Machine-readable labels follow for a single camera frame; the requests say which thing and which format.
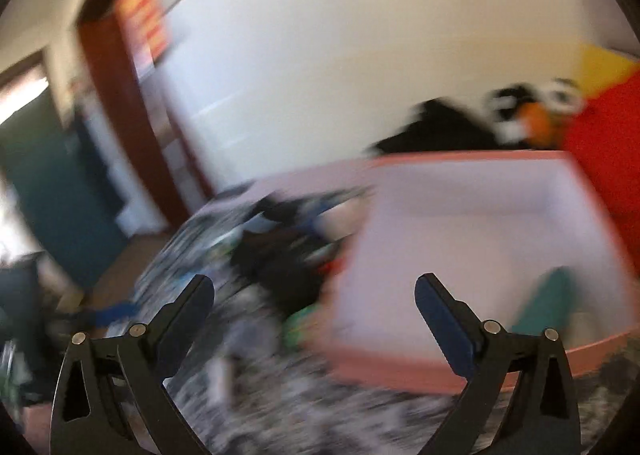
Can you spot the black gloves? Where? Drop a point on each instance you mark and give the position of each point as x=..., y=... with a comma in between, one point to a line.
x=288, y=245

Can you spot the pink bed sheet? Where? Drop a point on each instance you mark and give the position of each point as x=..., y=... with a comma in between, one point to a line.
x=330, y=177

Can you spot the green tape measure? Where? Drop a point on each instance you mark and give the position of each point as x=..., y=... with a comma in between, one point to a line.
x=301, y=330

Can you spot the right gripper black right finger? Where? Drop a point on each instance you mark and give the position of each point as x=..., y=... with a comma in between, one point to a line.
x=542, y=416

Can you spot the yellow cushion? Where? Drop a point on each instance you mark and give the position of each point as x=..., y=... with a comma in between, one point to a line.
x=599, y=69

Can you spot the panda plush toy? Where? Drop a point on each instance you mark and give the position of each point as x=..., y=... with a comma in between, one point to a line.
x=534, y=117

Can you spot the red paper door notice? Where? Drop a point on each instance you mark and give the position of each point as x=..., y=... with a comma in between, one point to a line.
x=145, y=29

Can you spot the black fabric by wall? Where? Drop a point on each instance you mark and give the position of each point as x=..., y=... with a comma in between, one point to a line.
x=439, y=126

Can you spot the pink storage box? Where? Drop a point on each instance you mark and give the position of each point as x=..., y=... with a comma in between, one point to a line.
x=489, y=226

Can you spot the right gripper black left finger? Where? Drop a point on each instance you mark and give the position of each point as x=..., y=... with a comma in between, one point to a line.
x=87, y=417

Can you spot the red wooden door frame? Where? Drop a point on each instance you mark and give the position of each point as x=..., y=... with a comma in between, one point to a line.
x=136, y=104

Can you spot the green item in box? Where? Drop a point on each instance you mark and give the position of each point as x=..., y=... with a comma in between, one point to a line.
x=551, y=305

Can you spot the red bag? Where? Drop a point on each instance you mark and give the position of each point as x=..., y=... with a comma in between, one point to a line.
x=604, y=140

